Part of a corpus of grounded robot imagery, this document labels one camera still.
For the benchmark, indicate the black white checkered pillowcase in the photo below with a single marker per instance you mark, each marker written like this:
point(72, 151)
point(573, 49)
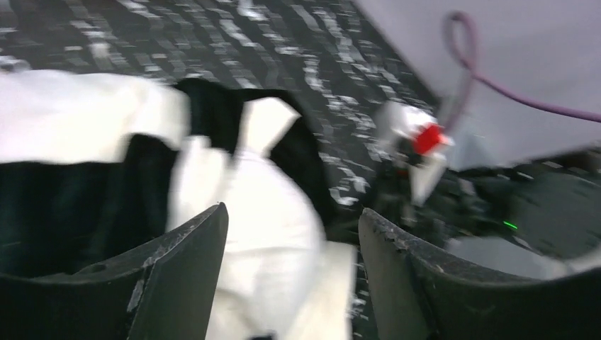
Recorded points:
point(87, 159)

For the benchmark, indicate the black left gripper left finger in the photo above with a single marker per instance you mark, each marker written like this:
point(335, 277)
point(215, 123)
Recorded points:
point(162, 289)

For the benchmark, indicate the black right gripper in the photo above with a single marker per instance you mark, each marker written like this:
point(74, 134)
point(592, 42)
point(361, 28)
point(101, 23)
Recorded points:
point(548, 209)

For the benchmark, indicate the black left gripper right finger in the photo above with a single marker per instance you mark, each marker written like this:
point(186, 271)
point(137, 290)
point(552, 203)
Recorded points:
point(420, 291)

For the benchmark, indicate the white pillow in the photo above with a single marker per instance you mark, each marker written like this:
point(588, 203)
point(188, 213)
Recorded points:
point(279, 275)

